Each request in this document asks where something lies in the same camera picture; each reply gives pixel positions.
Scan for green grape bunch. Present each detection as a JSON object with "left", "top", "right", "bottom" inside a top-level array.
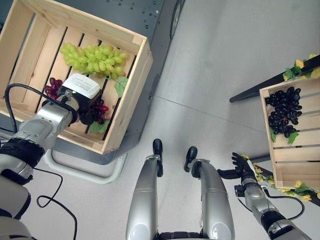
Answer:
[{"left": 59, "top": 42, "right": 129, "bottom": 99}]

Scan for silver left robot leg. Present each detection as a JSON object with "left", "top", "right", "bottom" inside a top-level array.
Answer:
[{"left": 125, "top": 154, "right": 164, "bottom": 240}]

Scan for dark right robot foot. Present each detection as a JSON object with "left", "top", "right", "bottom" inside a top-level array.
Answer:
[{"left": 183, "top": 146, "right": 199, "bottom": 173}]

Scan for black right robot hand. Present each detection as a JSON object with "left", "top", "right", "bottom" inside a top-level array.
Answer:
[{"left": 217, "top": 152, "right": 255, "bottom": 181}]

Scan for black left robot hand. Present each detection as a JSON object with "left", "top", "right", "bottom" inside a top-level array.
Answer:
[{"left": 57, "top": 73, "right": 104, "bottom": 126}]

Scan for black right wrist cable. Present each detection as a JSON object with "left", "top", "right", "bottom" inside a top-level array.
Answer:
[{"left": 261, "top": 184, "right": 306, "bottom": 221}]

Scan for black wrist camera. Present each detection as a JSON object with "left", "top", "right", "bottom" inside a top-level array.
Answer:
[{"left": 234, "top": 184, "right": 246, "bottom": 198}]

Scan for white tubular frame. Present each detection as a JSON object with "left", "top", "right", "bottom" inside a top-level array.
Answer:
[{"left": 43, "top": 148, "right": 129, "bottom": 185}]

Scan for yellow flower garland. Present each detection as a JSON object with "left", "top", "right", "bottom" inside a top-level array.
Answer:
[
  {"left": 282, "top": 52, "right": 320, "bottom": 82},
  {"left": 239, "top": 153, "right": 320, "bottom": 203}
]

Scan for black grape bunch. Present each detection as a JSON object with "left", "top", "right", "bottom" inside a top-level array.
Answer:
[{"left": 264, "top": 86, "right": 303, "bottom": 146}]

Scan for wooden crate with slats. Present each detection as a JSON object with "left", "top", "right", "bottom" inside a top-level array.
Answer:
[{"left": 258, "top": 76, "right": 320, "bottom": 190}]

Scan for large wooden crate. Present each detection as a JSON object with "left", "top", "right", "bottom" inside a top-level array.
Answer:
[{"left": 0, "top": 0, "right": 154, "bottom": 156}]

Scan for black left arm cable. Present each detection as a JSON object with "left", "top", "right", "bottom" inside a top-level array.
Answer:
[{"left": 4, "top": 83, "right": 79, "bottom": 240}]

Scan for dark robot foot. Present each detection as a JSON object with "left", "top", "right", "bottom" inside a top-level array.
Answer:
[
  {"left": 152, "top": 138, "right": 164, "bottom": 156},
  {"left": 183, "top": 146, "right": 199, "bottom": 173}
]

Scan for black table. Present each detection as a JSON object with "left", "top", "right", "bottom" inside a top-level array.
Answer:
[{"left": 229, "top": 53, "right": 320, "bottom": 202}]

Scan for dark left robot foot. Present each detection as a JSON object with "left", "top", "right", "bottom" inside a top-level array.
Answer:
[{"left": 152, "top": 138, "right": 164, "bottom": 156}]

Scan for black robot waist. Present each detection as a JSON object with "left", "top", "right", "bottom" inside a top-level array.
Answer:
[{"left": 155, "top": 230, "right": 204, "bottom": 240}]

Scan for red grape bunch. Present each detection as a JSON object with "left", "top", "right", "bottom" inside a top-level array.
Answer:
[{"left": 44, "top": 77, "right": 111, "bottom": 135}]

